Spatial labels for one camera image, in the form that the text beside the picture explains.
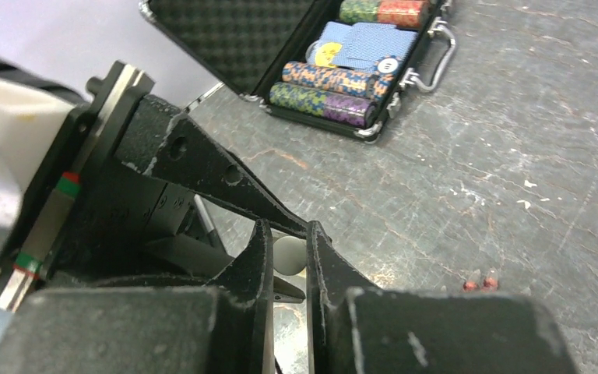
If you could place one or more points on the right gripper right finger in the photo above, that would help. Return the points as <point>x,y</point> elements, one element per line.
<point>355,326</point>

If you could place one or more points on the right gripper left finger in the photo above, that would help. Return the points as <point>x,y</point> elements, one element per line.
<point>223,326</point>

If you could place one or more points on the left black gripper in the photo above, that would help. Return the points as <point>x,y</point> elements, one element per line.
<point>120,191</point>

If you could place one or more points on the small nail polish bottle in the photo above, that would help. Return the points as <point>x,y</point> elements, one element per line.
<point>289,255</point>

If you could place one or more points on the person hand with painted nails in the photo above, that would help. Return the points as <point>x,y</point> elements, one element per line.
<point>479,281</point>

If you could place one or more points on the black poker chip case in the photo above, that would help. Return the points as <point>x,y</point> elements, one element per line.
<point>338,66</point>

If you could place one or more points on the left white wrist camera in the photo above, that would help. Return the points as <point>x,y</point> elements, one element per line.
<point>30,120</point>

